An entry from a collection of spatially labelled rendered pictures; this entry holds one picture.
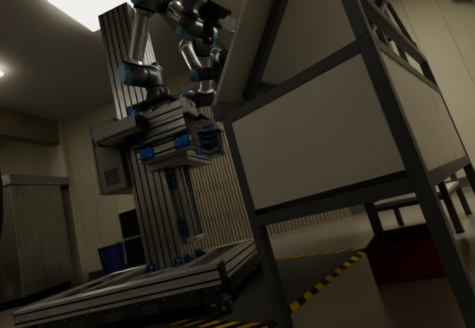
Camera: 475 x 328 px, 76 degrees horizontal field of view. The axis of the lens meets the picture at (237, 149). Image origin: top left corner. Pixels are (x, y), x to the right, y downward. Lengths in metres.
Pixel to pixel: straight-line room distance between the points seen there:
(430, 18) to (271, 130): 4.38
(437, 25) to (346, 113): 4.36
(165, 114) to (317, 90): 1.01
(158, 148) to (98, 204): 4.19
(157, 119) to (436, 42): 4.16
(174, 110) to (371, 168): 1.15
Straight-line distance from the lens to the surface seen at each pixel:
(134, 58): 1.83
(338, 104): 0.95
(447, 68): 5.02
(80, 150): 6.26
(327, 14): 1.68
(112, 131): 1.79
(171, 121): 1.75
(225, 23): 1.33
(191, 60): 1.94
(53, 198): 5.81
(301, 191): 1.01
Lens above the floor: 0.43
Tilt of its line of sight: 11 degrees up
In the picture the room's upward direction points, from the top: 15 degrees counter-clockwise
